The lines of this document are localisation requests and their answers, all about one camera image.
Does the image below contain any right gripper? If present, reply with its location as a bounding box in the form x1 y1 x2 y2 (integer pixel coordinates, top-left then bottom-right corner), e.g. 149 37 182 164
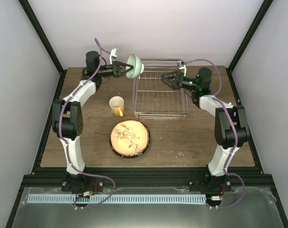
160 71 199 92

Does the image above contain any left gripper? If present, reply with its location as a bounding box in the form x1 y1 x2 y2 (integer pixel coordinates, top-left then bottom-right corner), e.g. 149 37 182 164
96 61 132 77

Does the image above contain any celadon green bowl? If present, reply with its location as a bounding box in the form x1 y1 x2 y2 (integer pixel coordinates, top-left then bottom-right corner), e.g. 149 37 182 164
126 54 144 79

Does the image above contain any yellow mug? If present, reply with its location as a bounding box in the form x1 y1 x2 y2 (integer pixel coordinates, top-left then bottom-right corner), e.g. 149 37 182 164
109 96 125 117

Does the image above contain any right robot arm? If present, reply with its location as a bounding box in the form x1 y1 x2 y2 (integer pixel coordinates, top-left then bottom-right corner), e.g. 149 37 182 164
161 67 250 191

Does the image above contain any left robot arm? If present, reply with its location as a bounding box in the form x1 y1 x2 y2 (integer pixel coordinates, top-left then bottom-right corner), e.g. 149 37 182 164
52 51 141 192

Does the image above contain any dark checkered rim plate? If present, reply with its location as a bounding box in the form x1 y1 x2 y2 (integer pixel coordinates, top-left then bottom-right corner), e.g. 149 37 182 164
109 121 152 159

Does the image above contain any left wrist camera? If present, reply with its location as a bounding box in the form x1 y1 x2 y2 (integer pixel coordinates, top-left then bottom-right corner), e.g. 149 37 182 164
109 48 118 65

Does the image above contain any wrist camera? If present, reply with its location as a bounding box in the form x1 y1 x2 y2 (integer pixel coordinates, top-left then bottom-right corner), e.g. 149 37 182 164
177 60 186 75
109 48 118 65

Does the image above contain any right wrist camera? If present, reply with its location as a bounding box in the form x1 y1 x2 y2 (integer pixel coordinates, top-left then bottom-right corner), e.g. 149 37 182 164
177 60 186 75

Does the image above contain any wire dish rack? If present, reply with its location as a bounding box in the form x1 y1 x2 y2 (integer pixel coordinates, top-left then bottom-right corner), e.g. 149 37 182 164
132 58 190 120

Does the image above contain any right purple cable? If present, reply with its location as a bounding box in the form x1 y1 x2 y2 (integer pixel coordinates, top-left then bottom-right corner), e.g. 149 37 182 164
183 58 245 210

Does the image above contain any left black frame post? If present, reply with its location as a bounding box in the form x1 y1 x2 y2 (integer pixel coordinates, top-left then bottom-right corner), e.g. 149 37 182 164
18 0 64 72

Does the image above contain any black frame post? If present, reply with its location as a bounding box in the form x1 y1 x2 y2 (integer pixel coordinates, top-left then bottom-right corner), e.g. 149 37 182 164
228 0 273 72
18 0 64 72

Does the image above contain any right black frame post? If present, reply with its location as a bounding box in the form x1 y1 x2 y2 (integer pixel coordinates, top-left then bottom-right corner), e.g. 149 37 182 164
228 0 273 72

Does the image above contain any black aluminium frame rail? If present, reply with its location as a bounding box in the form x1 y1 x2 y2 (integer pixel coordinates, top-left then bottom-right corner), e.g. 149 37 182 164
21 167 275 193

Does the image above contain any light blue slotted cable duct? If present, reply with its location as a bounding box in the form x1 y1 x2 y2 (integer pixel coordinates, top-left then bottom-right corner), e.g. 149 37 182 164
27 194 206 205

